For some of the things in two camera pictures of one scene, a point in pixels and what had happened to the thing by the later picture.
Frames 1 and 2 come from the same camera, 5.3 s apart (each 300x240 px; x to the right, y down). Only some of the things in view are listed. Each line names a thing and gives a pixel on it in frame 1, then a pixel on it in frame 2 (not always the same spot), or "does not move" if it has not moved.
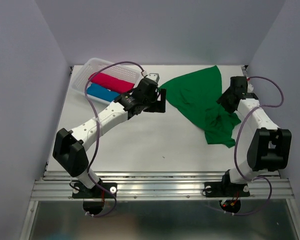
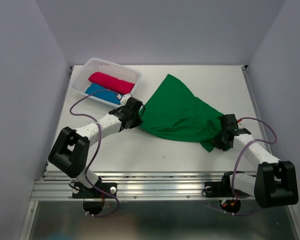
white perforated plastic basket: (116, 70) does not move
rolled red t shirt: (112, 83) does not move
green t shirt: (197, 93) to (173, 111)
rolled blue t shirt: (98, 91) does not move
